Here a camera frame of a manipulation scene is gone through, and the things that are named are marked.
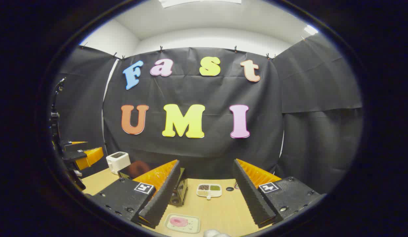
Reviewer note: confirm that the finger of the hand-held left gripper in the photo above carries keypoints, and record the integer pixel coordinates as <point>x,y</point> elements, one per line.
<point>68,146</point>
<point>89,156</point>

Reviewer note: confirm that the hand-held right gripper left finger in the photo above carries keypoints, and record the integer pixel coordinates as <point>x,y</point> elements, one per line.
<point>164,194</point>

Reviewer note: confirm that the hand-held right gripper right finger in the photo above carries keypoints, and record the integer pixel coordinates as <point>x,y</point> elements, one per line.
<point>250,194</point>

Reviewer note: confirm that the pink meat slice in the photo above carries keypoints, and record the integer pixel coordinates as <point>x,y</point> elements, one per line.
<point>178,222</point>

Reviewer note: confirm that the black electric oven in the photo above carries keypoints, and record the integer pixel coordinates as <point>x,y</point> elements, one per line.
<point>138,169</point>

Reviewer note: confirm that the white rectangular plate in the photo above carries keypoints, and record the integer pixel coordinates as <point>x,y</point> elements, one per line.
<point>191,227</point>

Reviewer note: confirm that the white toaster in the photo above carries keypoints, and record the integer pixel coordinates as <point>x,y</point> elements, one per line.
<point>117,162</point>

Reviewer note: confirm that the white divided dish of grains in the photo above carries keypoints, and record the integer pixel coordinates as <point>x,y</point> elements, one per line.
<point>209,190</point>

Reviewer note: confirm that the black backdrop cloth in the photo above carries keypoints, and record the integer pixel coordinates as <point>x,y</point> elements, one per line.
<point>191,89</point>

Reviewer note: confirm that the ceiling light panel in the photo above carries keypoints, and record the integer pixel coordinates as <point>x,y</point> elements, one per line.
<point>311,30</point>
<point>200,2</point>

